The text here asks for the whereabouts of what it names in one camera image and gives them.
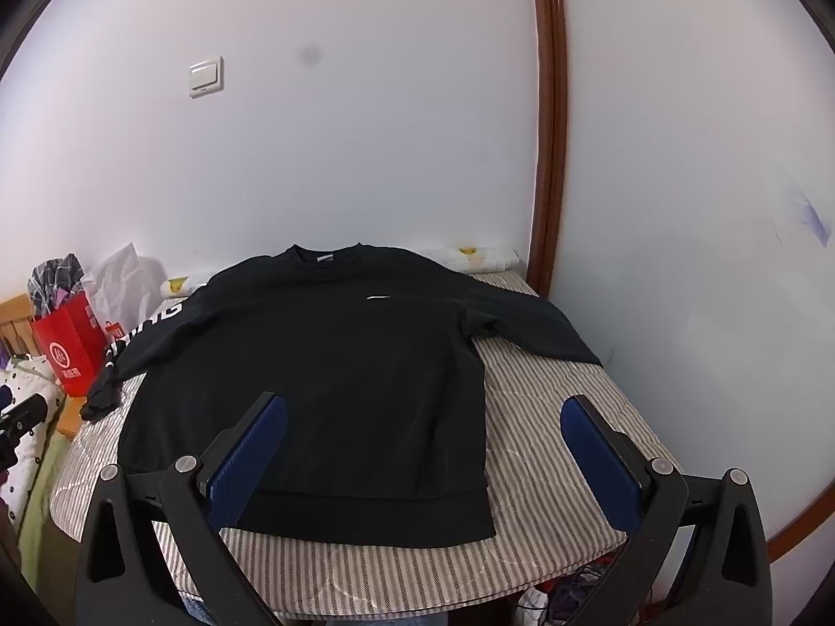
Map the black sweatshirt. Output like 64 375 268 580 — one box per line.
79 243 602 550

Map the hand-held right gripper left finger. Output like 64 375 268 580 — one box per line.
75 392 289 626

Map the white light switch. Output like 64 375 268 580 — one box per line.
188 56 224 99

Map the red paper bag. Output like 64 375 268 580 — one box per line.
29 291 112 399

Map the white sheet with yellow ducks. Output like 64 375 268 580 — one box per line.
160 243 521 301

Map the plaid cloth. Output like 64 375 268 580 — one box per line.
27 252 87 320

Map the white shoe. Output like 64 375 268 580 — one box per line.
515 588 552 626

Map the striped bed mattress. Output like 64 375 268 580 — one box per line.
49 267 686 623

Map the green bed sheet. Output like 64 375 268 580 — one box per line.
16 434 74 575

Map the white shopping bag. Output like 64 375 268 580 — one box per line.
81 243 167 340

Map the brown wooden trim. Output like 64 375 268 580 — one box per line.
527 0 568 297
765 469 835 563

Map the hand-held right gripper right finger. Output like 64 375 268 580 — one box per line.
559 394 774 626

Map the white floral quilt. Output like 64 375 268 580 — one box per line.
0 355 66 516

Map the dark clutter under bed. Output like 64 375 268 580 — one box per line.
548 551 630 623

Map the wooden headboard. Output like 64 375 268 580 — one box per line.
0 295 35 361

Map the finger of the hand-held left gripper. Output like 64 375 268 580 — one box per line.
0 398 50 446

